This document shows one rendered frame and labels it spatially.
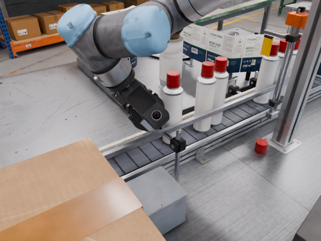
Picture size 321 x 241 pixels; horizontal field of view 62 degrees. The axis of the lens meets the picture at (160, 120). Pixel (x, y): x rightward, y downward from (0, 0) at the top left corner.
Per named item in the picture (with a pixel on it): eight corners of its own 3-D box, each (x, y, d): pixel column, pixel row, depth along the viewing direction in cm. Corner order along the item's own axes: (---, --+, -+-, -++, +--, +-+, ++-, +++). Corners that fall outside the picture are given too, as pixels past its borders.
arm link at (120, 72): (128, 54, 52) (97, 82, 51) (139, 70, 55) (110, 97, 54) (112, 43, 57) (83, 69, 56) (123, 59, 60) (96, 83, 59)
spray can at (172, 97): (173, 132, 78) (175, 66, 67) (184, 141, 75) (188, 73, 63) (158, 138, 76) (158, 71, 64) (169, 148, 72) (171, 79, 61)
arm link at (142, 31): (175, -6, 45) (124, 5, 51) (140, 9, 37) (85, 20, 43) (184, 39, 49) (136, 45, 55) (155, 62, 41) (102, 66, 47)
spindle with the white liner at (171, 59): (172, 78, 109) (175, -2, 92) (186, 86, 103) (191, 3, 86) (154, 83, 105) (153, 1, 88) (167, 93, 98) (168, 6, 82)
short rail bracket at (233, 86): (230, 104, 101) (235, 75, 94) (236, 108, 99) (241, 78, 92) (224, 107, 100) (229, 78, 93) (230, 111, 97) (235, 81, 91)
